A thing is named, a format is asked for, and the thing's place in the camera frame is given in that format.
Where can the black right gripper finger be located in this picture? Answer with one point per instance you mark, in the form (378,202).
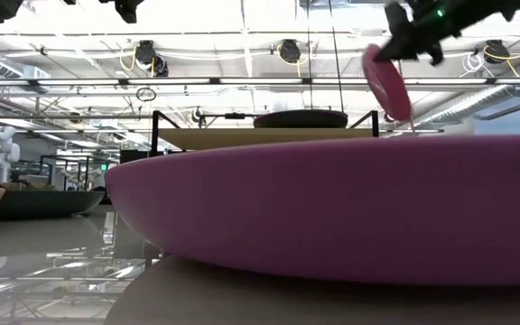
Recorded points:
(404,45)
(436,54)

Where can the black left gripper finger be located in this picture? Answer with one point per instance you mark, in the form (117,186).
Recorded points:
(127,11)

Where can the pink plate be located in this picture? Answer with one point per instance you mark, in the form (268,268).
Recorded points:
(388,88)

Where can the black plate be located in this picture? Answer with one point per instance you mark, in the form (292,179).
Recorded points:
(300,119)

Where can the purple plate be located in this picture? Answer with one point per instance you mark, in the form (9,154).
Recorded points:
(332,207)

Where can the dark green plate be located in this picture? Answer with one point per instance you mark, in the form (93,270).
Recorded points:
(43,205)

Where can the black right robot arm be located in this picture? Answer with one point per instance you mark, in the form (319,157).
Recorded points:
(490,6)

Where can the small black white reel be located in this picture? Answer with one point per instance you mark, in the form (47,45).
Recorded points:
(388,118)
(197,115)

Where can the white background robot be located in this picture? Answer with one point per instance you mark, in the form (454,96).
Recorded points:
(2,151)

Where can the black curtain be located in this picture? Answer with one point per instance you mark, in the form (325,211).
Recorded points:
(133,156)

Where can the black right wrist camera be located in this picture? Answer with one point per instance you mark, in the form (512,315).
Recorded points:
(396,18)

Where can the silver air duct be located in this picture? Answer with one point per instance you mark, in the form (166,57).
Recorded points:
(2,65)
(467,106)

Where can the black background camera bar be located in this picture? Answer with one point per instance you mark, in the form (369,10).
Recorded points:
(235,116)

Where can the black frame wooden shelf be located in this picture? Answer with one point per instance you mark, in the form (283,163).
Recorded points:
(224,138)

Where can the black background frame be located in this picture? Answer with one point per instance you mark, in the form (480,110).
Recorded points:
(79,173)

